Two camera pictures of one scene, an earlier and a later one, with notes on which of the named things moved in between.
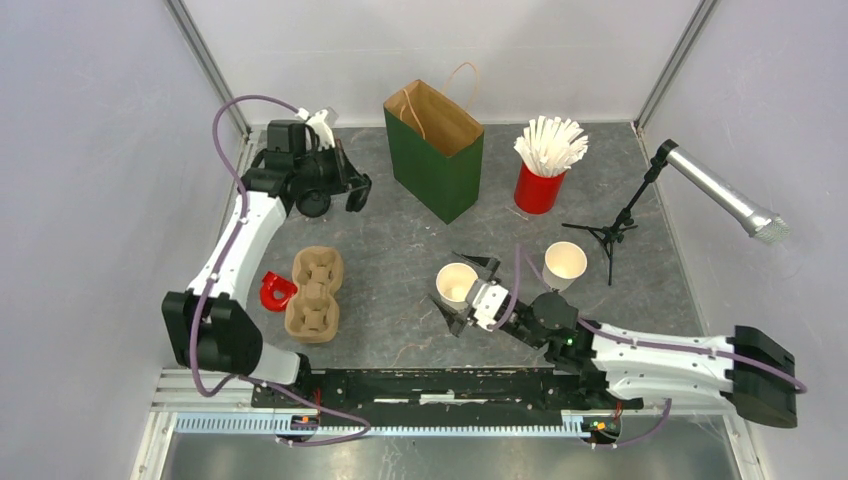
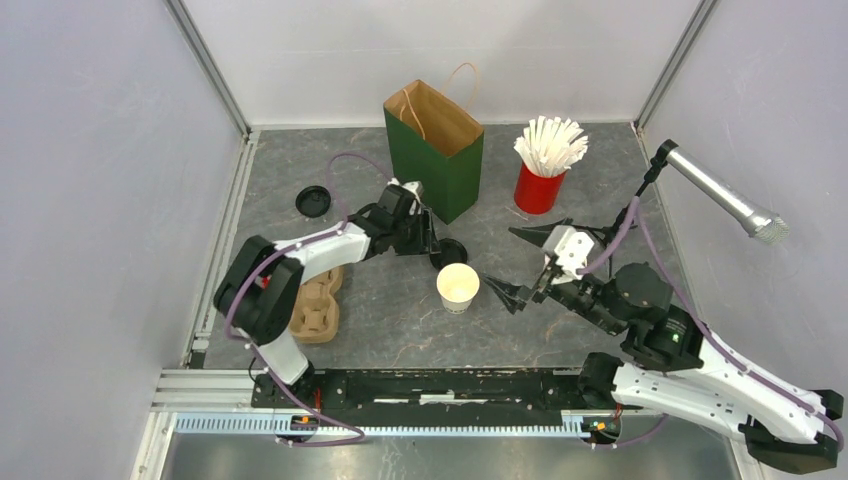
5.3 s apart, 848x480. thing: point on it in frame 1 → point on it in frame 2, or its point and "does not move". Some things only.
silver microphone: (761, 223) does not move
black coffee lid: (313, 203) → (451, 251)
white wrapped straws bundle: (551, 146) does not move
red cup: (537, 194) does not move
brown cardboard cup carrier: (313, 314) does not move
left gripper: (347, 178) → (426, 241)
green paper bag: (435, 149) does not move
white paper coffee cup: (454, 282) does not move
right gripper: (452, 318) → (513, 296)
